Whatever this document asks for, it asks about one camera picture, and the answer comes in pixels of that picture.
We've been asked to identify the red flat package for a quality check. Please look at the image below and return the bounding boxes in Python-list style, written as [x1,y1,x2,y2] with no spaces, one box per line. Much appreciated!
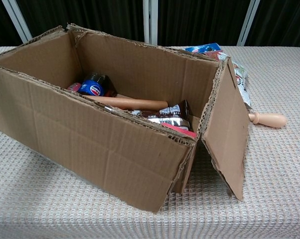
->
[161,121,198,139]

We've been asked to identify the silver snack bag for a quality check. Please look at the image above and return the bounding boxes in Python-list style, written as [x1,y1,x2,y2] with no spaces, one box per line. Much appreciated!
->
[230,57,253,110]

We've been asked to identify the black folding screen panel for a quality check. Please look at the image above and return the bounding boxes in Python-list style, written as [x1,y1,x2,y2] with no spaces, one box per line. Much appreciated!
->
[150,0,261,47]
[0,0,34,49]
[236,0,300,48]
[1,0,152,47]

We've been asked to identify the brown snack packet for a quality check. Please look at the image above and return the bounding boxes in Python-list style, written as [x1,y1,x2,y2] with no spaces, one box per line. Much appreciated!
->
[131,100,196,131]

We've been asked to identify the pink round container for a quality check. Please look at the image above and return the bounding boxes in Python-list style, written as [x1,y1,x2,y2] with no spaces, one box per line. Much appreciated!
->
[67,83,82,93]

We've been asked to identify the dark cola bottle blue label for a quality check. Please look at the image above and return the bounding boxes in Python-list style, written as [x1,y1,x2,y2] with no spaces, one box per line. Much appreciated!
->
[77,72,117,97]

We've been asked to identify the blue snack package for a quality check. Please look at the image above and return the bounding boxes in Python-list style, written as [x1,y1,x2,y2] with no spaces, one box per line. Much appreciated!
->
[184,43,227,61]

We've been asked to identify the beige waffle tablecloth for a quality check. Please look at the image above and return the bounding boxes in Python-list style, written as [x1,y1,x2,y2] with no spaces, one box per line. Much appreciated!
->
[0,46,300,239]

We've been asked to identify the brown cardboard shipping box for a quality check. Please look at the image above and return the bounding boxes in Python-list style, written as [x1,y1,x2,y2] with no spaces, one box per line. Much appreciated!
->
[0,23,250,214]

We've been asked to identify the beige toy hammer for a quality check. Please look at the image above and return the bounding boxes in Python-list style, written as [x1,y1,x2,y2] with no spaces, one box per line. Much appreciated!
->
[248,112,288,129]

